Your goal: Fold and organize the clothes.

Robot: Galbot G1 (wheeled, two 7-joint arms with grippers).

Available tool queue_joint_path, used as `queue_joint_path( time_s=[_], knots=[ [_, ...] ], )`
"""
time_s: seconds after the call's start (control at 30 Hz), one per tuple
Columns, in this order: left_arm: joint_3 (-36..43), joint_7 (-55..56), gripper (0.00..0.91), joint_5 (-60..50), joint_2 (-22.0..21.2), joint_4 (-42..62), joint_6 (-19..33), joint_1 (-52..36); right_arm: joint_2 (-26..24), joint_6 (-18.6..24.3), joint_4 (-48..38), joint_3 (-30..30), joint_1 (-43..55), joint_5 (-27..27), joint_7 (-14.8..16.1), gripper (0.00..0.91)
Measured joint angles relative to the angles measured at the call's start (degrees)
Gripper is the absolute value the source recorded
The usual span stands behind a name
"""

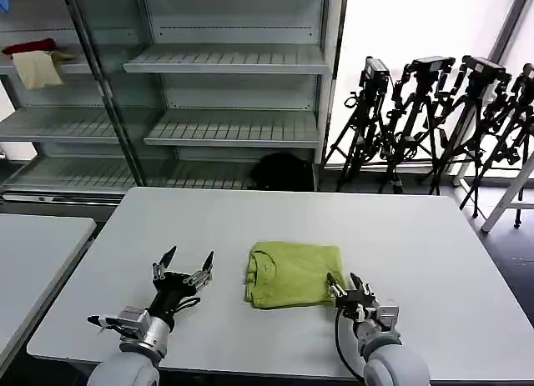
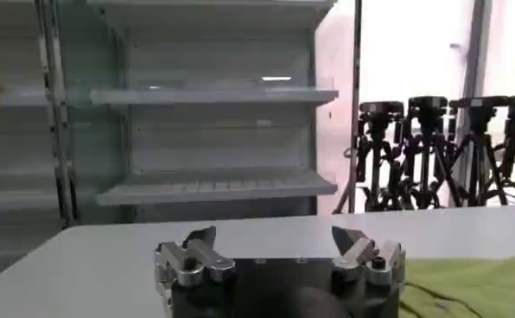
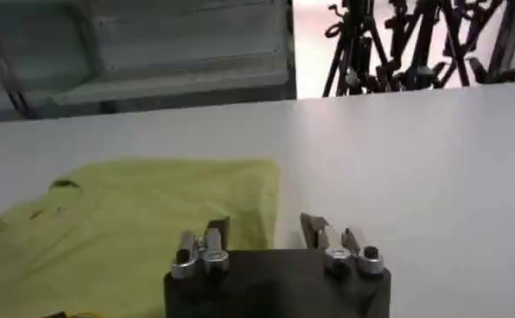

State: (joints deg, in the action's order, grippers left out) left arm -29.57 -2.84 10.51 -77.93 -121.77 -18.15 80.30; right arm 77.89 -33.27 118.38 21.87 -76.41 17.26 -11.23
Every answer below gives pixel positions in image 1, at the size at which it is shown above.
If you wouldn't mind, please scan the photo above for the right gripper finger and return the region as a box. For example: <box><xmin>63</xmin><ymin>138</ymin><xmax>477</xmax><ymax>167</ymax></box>
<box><xmin>349</xmin><ymin>272</ymin><xmax>373</xmax><ymax>298</ymax></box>
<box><xmin>326</xmin><ymin>272</ymin><xmax>347</xmax><ymax>300</ymax></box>

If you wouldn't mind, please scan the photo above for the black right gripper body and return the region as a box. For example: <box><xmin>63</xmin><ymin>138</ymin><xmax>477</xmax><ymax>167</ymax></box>
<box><xmin>335</xmin><ymin>289</ymin><xmax>379</xmax><ymax>321</ymax></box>

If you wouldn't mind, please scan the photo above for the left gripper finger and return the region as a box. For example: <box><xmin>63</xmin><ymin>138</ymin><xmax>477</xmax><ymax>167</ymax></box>
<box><xmin>183</xmin><ymin>250</ymin><xmax>215</xmax><ymax>288</ymax></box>
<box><xmin>150</xmin><ymin>246</ymin><xmax>178</xmax><ymax>281</ymax></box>

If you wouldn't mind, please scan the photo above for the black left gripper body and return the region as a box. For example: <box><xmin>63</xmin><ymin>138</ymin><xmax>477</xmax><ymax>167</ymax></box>
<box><xmin>147</xmin><ymin>271</ymin><xmax>201</xmax><ymax>321</ymax></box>

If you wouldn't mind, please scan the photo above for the green t-shirt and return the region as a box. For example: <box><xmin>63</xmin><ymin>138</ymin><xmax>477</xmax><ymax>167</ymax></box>
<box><xmin>244</xmin><ymin>240</ymin><xmax>346</xmax><ymax>310</ymax></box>

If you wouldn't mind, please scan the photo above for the large white table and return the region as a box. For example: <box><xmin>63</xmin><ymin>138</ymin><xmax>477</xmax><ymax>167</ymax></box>
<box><xmin>26</xmin><ymin>187</ymin><xmax>534</xmax><ymax>383</ymax></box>

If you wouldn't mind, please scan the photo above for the small white table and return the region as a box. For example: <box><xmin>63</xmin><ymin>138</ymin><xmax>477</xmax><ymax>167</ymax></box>
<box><xmin>0</xmin><ymin>213</ymin><xmax>98</xmax><ymax>364</ymax></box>

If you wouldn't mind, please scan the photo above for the black bag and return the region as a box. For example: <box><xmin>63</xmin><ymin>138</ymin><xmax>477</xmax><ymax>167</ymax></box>
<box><xmin>249</xmin><ymin>152</ymin><xmax>315</xmax><ymax>192</ymax></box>

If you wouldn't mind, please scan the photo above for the glass-sided metal rack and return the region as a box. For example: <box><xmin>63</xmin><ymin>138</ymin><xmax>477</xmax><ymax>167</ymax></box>
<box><xmin>0</xmin><ymin>0</ymin><xmax>146</xmax><ymax>204</ymax></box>

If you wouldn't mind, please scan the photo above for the grey metal shelf unit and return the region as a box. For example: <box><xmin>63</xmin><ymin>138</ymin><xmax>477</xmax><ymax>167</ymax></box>
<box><xmin>123</xmin><ymin>0</ymin><xmax>350</xmax><ymax>192</ymax></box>

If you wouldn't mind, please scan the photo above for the beige cloth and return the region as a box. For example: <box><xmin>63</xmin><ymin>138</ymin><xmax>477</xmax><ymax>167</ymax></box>
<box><xmin>12</xmin><ymin>51</ymin><xmax>64</xmax><ymax>90</ymax></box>

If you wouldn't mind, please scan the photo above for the red cloth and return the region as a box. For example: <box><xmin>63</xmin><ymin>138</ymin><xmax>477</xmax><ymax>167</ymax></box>
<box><xmin>2</xmin><ymin>38</ymin><xmax>58</xmax><ymax>57</ymax></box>

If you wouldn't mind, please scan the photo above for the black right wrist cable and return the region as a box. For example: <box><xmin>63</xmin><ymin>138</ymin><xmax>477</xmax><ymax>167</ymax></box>
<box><xmin>333</xmin><ymin>309</ymin><xmax>365</xmax><ymax>381</ymax></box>

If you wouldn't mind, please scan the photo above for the white metal frame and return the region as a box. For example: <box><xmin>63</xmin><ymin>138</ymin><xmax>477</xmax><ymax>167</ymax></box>
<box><xmin>452</xmin><ymin>146</ymin><xmax>534</xmax><ymax>233</ymax></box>

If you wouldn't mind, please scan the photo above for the black camera tripod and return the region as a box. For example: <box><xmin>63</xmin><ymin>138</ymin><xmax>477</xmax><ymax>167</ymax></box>
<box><xmin>458</xmin><ymin>63</ymin><xmax>534</xmax><ymax>229</ymax></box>
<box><xmin>377</xmin><ymin>56</ymin><xmax>456</xmax><ymax>196</ymax></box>
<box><xmin>324</xmin><ymin>56</ymin><xmax>404</xmax><ymax>194</ymax></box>
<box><xmin>419</xmin><ymin>55</ymin><xmax>512</xmax><ymax>198</ymax></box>

